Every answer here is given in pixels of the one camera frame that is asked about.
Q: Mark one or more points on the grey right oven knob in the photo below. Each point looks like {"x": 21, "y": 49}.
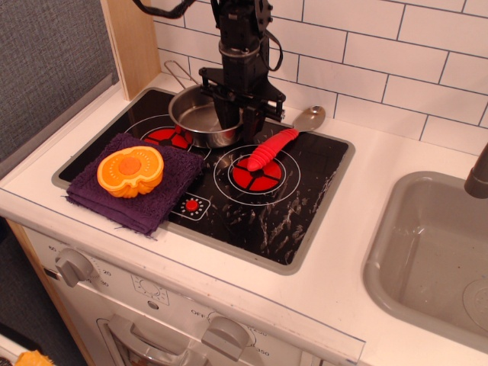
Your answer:
{"x": 226, "y": 337}

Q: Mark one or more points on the grey oven door handle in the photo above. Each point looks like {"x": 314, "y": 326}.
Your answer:
{"x": 135, "y": 347}

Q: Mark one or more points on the grey left timer knob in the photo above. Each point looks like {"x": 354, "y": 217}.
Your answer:
{"x": 73, "y": 266}

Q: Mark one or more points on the black toy stove top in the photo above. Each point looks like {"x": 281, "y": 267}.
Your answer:
{"x": 268, "y": 217}

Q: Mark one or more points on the red stove knob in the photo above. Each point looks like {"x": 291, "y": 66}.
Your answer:
{"x": 192, "y": 205}

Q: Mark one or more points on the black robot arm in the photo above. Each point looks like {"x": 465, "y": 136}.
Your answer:
{"x": 242, "y": 23}

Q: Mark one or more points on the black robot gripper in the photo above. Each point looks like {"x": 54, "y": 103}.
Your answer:
{"x": 241, "y": 83}

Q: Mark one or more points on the light wooden side panel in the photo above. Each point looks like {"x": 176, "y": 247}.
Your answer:
{"x": 133, "y": 42}

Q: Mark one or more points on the silver metal pot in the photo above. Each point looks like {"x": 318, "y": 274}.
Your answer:
{"x": 193, "y": 113}

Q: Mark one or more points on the orange plastic toy pumpkin half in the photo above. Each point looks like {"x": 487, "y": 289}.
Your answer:
{"x": 130, "y": 172}

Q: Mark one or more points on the grey faucet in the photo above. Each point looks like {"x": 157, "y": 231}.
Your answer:
{"x": 476, "y": 184}

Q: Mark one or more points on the purple folded towel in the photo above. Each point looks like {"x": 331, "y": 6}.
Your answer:
{"x": 144, "y": 212}

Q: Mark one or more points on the white toy oven front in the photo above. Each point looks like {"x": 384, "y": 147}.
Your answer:
{"x": 114, "y": 291}

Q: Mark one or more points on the red handled metal spoon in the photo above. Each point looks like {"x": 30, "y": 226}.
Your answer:
{"x": 307, "y": 121}

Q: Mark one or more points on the orange object bottom left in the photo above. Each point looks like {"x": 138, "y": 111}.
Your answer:
{"x": 33, "y": 358}

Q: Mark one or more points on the grey toy sink basin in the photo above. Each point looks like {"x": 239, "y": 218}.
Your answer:
{"x": 428, "y": 260}

